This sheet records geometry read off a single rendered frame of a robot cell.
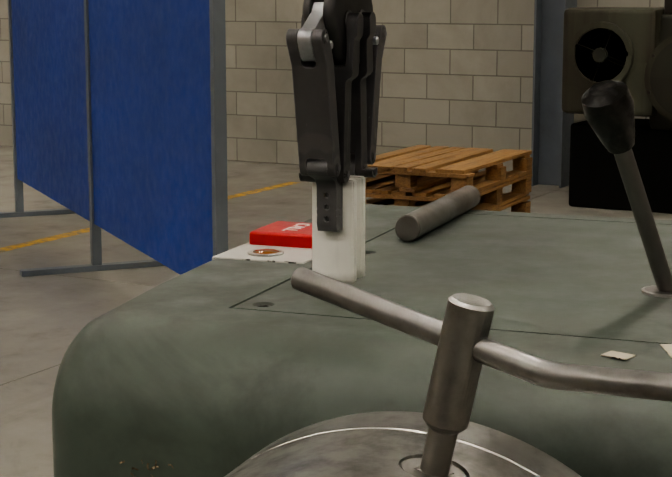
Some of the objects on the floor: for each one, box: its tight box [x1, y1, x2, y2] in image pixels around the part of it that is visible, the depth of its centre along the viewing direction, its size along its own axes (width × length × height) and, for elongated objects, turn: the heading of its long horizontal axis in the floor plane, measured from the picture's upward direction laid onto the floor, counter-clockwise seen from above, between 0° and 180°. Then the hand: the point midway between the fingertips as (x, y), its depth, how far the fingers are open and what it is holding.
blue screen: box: [0, 0, 228, 277], centre depth 751 cm, size 412×80×235 cm
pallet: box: [364, 145, 532, 213], centre depth 911 cm, size 125×86×44 cm
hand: (338, 228), depth 99 cm, fingers closed
